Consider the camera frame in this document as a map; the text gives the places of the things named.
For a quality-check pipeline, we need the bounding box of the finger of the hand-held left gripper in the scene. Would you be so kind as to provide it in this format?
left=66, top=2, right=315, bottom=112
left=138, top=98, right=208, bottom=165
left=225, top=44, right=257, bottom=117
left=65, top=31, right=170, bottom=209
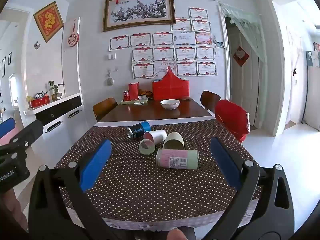
left=0, top=118, right=16, bottom=139
left=9, top=120, right=44, bottom=153

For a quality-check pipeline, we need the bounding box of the chair with red cover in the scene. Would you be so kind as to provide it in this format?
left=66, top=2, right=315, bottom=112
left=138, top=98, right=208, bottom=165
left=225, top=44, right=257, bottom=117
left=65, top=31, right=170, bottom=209
left=214, top=99, right=250, bottom=143

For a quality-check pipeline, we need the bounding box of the red diamond door decoration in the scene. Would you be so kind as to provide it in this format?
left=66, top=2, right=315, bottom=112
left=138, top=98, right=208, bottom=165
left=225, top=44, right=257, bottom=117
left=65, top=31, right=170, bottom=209
left=233, top=46, right=250, bottom=67

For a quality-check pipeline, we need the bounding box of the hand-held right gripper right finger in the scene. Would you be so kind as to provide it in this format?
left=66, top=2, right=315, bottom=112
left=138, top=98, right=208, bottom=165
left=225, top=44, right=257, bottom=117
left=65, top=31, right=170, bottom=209
left=196, top=137, right=296, bottom=240

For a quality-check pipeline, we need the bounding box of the red box on sideboard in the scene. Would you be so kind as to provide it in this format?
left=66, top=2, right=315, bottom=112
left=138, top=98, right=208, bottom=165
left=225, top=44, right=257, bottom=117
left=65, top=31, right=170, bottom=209
left=28, top=97, right=50, bottom=108

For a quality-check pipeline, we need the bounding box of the group of wall certificates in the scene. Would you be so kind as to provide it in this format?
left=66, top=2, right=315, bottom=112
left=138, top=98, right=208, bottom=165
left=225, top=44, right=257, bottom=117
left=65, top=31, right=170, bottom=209
left=108, top=6, right=217, bottom=79

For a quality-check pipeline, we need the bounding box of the pale green tray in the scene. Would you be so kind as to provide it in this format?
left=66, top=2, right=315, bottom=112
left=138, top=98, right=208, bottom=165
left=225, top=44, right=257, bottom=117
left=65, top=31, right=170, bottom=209
left=120, top=99, right=148, bottom=105

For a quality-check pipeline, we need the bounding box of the white sideboard cabinet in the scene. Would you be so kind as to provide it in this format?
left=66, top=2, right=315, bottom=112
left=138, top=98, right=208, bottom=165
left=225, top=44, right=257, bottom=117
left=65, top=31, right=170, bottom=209
left=23, top=92, right=84, bottom=171

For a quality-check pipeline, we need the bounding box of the white door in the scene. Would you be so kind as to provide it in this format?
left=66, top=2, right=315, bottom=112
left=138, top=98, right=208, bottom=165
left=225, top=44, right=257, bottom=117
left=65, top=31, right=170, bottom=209
left=228, top=29, right=261, bottom=128

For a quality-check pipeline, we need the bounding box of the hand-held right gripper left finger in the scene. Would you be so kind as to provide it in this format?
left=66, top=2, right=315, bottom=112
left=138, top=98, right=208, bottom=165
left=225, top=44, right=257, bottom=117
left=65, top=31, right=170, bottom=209
left=28, top=139, right=127, bottom=240

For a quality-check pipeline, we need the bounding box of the brown wooden chair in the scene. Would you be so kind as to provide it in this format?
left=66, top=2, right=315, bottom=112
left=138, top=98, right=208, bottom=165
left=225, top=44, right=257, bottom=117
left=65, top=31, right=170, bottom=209
left=200, top=90, right=221, bottom=115
left=92, top=97, right=118, bottom=122

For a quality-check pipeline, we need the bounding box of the pink and green cup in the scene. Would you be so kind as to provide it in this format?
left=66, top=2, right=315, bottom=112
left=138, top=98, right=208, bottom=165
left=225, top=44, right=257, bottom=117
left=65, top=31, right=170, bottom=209
left=156, top=148, right=199, bottom=171

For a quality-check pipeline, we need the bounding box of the wooden dining table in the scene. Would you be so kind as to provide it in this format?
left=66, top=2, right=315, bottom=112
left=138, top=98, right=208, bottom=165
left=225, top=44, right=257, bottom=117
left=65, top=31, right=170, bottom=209
left=96, top=98, right=215, bottom=123

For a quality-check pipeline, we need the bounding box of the white bowl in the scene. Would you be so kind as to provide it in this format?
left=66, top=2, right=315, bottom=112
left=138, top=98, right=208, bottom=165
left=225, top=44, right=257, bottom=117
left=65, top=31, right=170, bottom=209
left=160, top=99, right=181, bottom=110

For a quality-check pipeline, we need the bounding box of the small pale green cup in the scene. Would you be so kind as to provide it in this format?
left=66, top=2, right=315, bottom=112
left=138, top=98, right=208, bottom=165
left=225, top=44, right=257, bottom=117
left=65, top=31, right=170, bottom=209
left=138, top=138, right=156, bottom=156

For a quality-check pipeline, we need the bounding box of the beige cup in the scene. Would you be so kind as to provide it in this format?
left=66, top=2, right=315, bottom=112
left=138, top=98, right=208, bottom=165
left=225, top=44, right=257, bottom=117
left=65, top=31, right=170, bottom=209
left=162, top=132, right=185, bottom=150

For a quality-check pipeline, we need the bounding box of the framed plum blossom painting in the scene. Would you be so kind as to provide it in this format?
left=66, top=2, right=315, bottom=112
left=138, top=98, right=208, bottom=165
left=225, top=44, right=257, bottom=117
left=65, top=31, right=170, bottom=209
left=102, top=0, right=176, bottom=33

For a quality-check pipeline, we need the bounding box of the brown polka-dot tablecloth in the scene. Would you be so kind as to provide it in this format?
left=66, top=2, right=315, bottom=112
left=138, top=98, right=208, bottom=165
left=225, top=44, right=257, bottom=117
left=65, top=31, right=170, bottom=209
left=54, top=119, right=263, bottom=233

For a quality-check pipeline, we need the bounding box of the red and gold framed picture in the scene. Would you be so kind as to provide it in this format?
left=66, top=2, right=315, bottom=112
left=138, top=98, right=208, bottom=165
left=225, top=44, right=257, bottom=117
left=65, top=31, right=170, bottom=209
left=33, top=1, right=64, bottom=43

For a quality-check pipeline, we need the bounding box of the green lace door curtain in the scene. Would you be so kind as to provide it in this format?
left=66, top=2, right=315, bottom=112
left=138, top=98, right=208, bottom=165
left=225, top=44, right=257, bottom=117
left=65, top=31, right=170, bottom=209
left=219, top=1, right=267, bottom=63

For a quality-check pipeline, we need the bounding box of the white cup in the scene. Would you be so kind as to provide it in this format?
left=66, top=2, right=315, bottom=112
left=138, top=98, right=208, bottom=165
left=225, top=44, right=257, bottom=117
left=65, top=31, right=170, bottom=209
left=143, top=129, right=167, bottom=145

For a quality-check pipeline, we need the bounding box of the small potted plant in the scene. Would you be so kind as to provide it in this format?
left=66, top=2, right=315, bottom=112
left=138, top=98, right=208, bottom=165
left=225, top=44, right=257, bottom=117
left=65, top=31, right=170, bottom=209
left=48, top=80, right=65, bottom=102

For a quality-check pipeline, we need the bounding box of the pale canvas wall picture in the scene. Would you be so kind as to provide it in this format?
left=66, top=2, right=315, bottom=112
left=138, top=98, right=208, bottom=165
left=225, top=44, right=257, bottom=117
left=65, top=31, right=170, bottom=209
left=306, top=51, right=320, bottom=68

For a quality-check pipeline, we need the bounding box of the large red gift box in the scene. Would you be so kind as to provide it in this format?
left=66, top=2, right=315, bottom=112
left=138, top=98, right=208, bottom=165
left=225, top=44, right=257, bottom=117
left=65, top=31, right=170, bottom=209
left=152, top=69, right=190, bottom=101

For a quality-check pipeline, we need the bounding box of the small red box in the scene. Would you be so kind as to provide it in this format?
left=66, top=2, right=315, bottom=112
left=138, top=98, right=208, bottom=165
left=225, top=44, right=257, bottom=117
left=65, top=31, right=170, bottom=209
left=128, top=82, right=140, bottom=101

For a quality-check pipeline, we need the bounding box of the person's right hand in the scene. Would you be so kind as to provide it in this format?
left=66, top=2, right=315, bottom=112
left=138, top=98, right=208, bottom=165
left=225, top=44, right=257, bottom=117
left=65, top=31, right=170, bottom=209
left=167, top=228, right=187, bottom=240

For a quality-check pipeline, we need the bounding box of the black blue can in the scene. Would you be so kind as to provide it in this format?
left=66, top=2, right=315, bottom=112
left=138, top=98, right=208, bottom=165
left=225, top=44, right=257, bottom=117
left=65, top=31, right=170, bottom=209
left=126, top=121, right=151, bottom=139

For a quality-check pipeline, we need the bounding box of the red round hanging ornament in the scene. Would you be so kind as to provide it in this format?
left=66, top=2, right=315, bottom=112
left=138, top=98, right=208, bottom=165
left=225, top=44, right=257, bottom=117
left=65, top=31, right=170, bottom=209
left=67, top=19, right=79, bottom=48

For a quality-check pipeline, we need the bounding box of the person's left hand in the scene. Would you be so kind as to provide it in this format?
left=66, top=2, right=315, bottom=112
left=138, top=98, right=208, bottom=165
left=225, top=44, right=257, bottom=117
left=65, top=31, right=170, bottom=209
left=0, top=187, right=29, bottom=232

